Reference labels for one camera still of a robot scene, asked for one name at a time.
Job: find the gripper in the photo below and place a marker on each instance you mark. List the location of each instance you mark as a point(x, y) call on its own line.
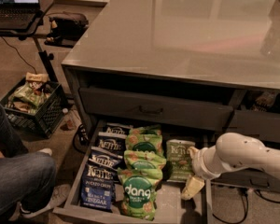
point(200, 164)

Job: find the green Kettle jalapeno chip bag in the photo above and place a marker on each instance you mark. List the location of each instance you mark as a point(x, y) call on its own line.
point(179, 159)

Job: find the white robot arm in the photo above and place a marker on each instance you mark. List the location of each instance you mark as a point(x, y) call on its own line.
point(231, 153)

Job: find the open grey middle drawer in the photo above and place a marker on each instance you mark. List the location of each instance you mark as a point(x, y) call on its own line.
point(171, 209)

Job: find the front green Dang chip bag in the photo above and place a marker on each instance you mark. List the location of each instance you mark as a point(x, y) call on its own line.
point(139, 189)

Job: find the green dang chip bag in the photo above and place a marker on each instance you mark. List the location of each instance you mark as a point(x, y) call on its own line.
point(152, 129)
point(145, 142)
point(143, 160)
point(139, 189)

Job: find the grey right bottom drawer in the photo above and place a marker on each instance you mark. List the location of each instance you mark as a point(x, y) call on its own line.
point(249, 178)

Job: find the rear green Dang chip bag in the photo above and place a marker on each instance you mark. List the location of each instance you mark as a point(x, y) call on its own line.
point(152, 129)

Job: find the blue kettle chip bag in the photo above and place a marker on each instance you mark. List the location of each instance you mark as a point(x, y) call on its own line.
point(111, 142)
point(117, 128)
point(105, 157)
point(97, 187)

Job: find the rear blue Kettle chip bag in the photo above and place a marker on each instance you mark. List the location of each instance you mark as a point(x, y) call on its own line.
point(117, 128)

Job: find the front blue Kettle chip bag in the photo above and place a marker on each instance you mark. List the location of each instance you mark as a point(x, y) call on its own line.
point(97, 187)

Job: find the grey right upper drawer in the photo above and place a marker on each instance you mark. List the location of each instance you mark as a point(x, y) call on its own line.
point(263, 125)

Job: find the grey top drawer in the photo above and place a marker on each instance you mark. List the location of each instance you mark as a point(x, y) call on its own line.
point(155, 108)

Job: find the grey cabinet with counter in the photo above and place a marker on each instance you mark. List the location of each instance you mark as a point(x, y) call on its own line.
point(225, 52)

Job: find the dark bag on floor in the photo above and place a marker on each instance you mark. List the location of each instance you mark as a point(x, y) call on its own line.
point(66, 28)

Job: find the black power plug left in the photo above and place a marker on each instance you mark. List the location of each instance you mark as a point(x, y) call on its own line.
point(80, 140)

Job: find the white sneaker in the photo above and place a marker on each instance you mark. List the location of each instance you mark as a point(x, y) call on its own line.
point(46, 151)
point(59, 196)

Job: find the person's leg in jeans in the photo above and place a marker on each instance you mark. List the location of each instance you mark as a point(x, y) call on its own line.
point(25, 178)

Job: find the black plastic crate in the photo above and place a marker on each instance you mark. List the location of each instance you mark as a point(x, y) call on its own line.
point(47, 117)

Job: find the snack bags in crate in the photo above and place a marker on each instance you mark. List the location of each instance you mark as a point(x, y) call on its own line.
point(29, 97)

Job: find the black laptop stand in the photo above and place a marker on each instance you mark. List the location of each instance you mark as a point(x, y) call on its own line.
point(45, 6)

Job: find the black laptop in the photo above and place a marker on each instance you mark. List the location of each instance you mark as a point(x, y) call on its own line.
point(18, 14)

